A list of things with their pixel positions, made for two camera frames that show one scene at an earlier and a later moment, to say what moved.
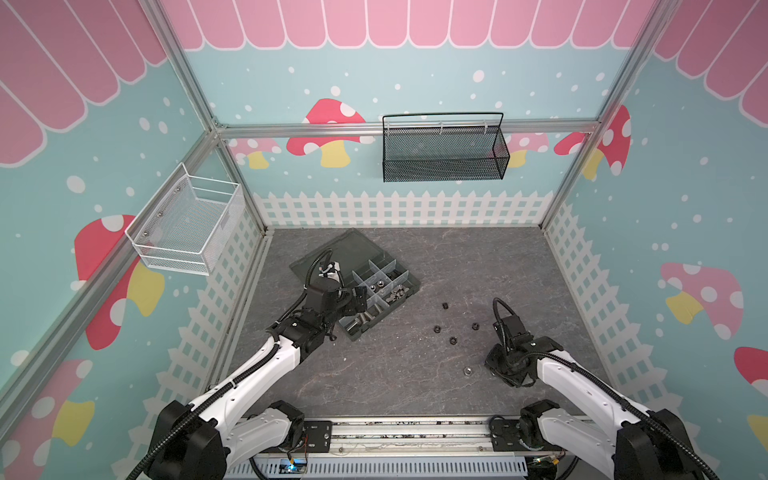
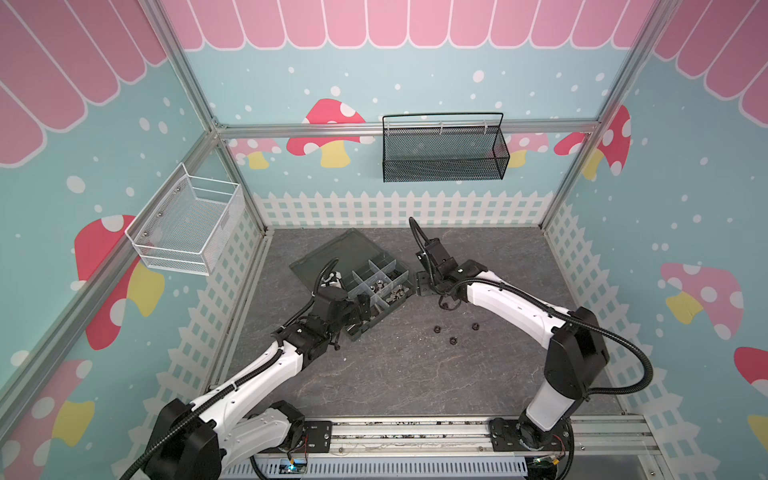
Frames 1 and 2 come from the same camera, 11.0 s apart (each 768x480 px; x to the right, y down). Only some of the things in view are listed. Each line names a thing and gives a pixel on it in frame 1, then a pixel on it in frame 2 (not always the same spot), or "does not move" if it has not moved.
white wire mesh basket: x=188 y=222 does not move
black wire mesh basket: x=444 y=147 does not move
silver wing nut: x=394 y=295 does not move
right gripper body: x=501 y=366 -> x=429 y=279
